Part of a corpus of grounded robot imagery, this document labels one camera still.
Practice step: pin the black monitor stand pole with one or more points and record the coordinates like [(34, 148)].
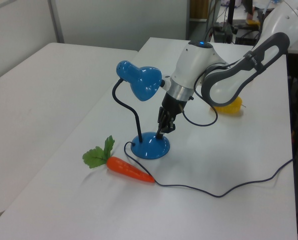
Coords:
[(231, 12)]

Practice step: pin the grey metal shelf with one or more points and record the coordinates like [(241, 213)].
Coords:
[(195, 22)]

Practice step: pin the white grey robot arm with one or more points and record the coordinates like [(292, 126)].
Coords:
[(196, 65)]

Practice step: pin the yellow flat object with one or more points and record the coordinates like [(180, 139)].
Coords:
[(253, 22)]

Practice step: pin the blue desk lamp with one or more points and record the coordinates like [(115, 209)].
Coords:
[(146, 82)]

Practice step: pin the orange toy carrot green leaves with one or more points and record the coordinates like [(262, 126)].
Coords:
[(124, 168)]

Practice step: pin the yellow toy fruit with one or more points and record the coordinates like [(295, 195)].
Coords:
[(232, 107)]

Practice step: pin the green black device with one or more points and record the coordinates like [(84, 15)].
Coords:
[(225, 31)]

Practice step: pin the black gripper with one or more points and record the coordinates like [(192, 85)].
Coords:
[(172, 105)]

